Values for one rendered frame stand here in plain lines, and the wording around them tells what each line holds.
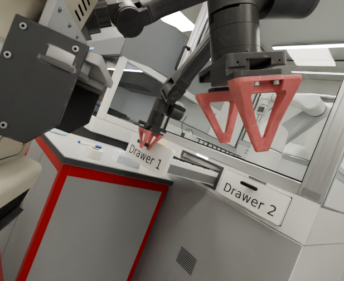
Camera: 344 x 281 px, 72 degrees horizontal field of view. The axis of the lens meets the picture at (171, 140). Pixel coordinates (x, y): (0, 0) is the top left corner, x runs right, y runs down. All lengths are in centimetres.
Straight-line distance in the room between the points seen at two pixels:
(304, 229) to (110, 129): 134
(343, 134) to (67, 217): 106
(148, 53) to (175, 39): 28
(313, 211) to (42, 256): 101
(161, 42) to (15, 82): 162
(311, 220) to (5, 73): 91
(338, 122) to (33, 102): 90
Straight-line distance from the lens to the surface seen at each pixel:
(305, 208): 96
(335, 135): 98
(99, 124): 174
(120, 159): 117
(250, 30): 29
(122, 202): 116
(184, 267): 123
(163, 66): 195
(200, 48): 86
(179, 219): 125
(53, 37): 39
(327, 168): 97
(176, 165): 93
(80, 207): 108
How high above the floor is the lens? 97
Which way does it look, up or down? 1 degrees down
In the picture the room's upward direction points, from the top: 22 degrees clockwise
